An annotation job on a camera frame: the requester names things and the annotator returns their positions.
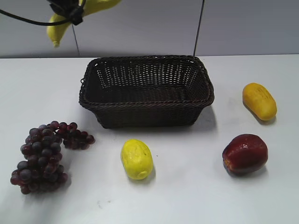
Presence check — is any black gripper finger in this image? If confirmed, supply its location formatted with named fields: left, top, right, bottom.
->
left=48, top=0, right=86, bottom=25

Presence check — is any yellow banana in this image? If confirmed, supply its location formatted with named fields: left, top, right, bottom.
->
left=47, top=0, right=120, bottom=48

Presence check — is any dark woven basket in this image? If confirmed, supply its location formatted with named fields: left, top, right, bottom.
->
left=79, top=55, right=214, bottom=129

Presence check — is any yellow lemon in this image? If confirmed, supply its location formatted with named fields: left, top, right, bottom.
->
left=121, top=139, right=154, bottom=180

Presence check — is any purple grape bunch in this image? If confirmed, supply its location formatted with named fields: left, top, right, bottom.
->
left=10, top=121, right=95, bottom=195

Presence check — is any orange-yellow mango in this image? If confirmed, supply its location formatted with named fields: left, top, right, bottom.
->
left=242, top=83, right=277, bottom=121

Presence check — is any red apple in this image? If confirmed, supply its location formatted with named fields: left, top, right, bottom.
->
left=222, top=134, right=268, bottom=175

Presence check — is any black cable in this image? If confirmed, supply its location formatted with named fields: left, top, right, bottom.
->
left=0, top=9, right=71, bottom=26

